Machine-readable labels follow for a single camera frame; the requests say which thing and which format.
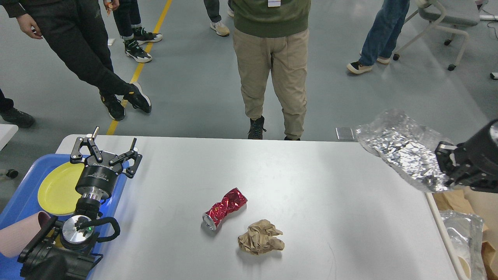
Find white paper cup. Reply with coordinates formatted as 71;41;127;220
458;256;472;280

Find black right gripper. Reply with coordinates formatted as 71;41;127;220
435;119;498;193

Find beige plastic bin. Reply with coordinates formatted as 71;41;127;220
425;188;498;280

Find grey office chair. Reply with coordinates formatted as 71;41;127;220
393;0;480;71

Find person dark shoes far left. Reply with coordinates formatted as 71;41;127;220
0;90;35;128

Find large brown paper bag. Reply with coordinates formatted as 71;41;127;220
481;241;498;280

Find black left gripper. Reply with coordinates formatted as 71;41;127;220
70;126;143;199

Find yellow plastic plate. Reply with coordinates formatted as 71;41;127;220
37;163;85;216

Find white side table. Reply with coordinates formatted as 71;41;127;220
0;124;19;150

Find person grey trousers white sneakers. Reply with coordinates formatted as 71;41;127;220
203;0;230;37

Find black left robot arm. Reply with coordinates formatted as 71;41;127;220
18;126;142;280

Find person green sweater khaki trousers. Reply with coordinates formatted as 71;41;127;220
232;0;311;140

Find brown paper ball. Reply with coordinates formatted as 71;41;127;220
238;219;285;255

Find foil tray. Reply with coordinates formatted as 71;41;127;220
354;109;454;193
440;210;487;280

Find person black trousers black shoes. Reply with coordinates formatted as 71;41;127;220
1;0;152;121

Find crushed red can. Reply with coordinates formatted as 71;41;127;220
202;188;247;231

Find person dark trousers black sneakers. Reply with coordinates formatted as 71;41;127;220
103;0;163;63

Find person blue jeans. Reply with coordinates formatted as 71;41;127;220
347;0;410;74

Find pink mug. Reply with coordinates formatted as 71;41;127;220
0;211;51;258

